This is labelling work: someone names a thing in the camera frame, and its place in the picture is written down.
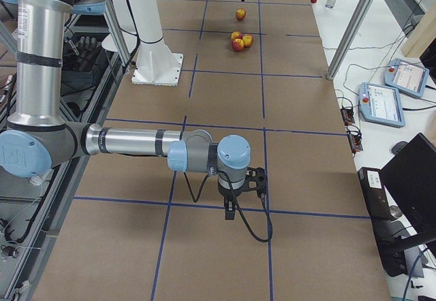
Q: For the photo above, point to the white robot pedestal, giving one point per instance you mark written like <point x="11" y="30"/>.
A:
<point x="155" y="63"/>

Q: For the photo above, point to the black computer mouse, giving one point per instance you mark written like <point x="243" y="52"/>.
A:
<point x="398" y="147"/>

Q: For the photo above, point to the aluminium frame post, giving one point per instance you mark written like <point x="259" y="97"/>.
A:
<point x="354" y="24"/>

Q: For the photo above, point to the far blue teach pendant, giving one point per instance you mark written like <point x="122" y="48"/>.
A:
<point x="409" y="78"/>

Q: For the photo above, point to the near blue teach pendant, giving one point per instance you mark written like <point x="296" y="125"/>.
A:
<point x="381" y="104"/>

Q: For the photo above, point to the black desktop box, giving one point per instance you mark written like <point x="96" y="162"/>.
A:
<point x="395" y="258"/>

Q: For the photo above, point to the far orange black adapter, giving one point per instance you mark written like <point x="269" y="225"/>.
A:
<point x="347" y="112"/>

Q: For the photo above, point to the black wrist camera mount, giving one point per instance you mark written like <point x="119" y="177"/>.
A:
<point x="256" y="180"/>

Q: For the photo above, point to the red yellow apple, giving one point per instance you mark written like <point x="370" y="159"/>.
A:
<point x="236" y="35"/>
<point x="247" y="40"/>
<point x="237" y="45"/>
<point x="240" y="14"/>

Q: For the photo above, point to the blue teach pendant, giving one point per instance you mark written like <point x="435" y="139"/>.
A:
<point x="409" y="78"/>
<point x="381" y="104"/>

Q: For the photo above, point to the black computer monitor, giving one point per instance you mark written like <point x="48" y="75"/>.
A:
<point x="410" y="179"/>

